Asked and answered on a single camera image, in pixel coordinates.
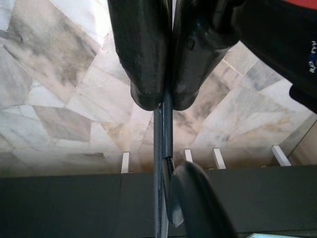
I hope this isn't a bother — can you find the black shirt with red stripe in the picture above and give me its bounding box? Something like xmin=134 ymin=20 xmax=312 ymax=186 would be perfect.
xmin=232 ymin=0 xmax=317 ymax=114

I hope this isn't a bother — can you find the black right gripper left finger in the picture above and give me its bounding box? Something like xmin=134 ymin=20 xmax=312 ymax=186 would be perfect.
xmin=107 ymin=0 xmax=172 ymax=111

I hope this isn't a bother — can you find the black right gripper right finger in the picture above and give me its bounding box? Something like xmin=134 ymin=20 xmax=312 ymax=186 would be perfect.
xmin=171 ymin=0 xmax=246 ymax=111

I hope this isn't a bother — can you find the black TV console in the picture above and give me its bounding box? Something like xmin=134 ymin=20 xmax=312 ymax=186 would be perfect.
xmin=0 ymin=146 xmax=317 ymax=238

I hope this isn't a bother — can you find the light wooden drawer cabinet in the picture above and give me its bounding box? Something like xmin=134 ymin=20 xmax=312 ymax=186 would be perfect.
xmin=278 ymin=114 xmax=317 ymax=166

